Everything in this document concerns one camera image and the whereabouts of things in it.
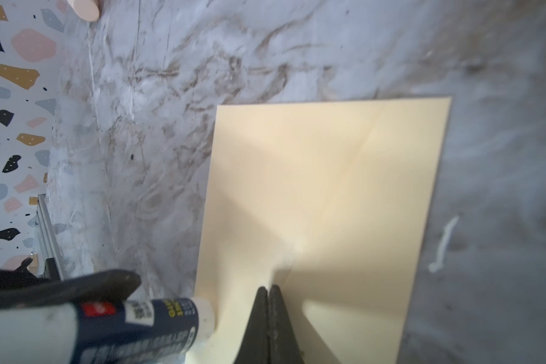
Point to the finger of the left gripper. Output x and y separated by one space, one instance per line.
23 290

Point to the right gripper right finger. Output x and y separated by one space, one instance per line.
282 342

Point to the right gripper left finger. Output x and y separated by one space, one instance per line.
254 346

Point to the yellow paper envelope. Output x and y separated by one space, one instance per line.
329 201

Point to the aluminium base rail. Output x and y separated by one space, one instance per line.
46 247

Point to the beige wooden stamp handle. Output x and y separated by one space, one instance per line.
87 10

